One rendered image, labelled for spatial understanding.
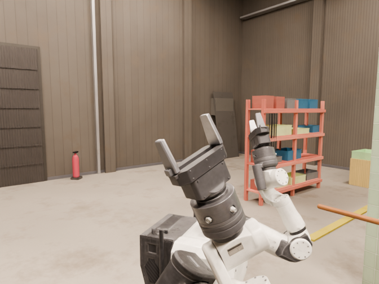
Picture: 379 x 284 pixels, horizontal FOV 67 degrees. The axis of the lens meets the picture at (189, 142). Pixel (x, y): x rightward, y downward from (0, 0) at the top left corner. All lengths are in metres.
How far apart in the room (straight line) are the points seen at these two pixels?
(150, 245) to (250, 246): 0.43
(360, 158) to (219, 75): 5.62
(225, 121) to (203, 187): 10.16
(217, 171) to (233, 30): 11.27
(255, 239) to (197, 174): 0.18
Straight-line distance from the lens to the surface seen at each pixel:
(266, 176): 1.12
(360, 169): 7.71
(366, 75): 9.43
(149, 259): 0.96
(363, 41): 9.61
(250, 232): 0.58
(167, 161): 0.48
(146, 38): 9.20
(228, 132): 10.69
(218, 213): 0.51
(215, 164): 0.51
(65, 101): 8.02
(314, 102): 6.75
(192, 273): 0.72
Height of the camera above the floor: 1.78
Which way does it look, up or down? 7 degrees down
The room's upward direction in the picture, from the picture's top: straight up
